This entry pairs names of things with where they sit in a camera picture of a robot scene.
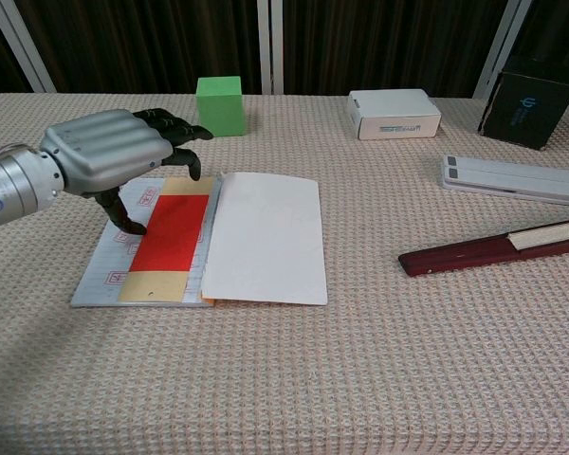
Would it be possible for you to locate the beige waffle tablecloth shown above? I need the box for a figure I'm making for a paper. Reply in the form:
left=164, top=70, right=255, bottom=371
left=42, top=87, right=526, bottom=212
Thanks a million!
left=0, top=92, right=569, bottom=455

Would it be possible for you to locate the red and tan card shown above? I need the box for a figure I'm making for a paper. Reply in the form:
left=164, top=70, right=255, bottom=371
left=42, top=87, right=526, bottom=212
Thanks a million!
left=117, top=176, right=215, bottom=304

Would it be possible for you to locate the black cube box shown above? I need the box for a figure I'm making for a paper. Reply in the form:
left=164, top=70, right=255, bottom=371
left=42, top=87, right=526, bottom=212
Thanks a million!
left=477, top=55, right=569, bottom=152

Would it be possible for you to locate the yellow white notebook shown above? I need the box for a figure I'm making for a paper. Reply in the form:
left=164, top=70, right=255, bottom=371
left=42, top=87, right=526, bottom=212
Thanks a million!
left=69, top=172, right=328, bottom=309

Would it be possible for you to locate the white partition frame post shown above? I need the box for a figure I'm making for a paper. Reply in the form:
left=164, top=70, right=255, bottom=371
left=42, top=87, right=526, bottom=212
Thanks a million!
left=472, top=0, right=536, bottom=100
left=257, top=0, right=285, bottom=95
left=0, top=0, right=57, bottom=94

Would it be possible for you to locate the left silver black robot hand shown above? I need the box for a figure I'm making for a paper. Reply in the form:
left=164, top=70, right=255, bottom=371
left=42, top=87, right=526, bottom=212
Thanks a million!
left=38, top=107, right=215, bottom=237

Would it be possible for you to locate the green cube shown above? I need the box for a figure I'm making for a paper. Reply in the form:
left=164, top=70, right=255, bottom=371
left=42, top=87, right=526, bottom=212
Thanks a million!
left=195, top=76, right=246, bottom=138

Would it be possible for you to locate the white cardboard box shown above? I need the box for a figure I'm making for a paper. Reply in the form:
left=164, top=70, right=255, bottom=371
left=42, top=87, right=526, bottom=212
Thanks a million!
left=346, top=88, right=443, bottom=141

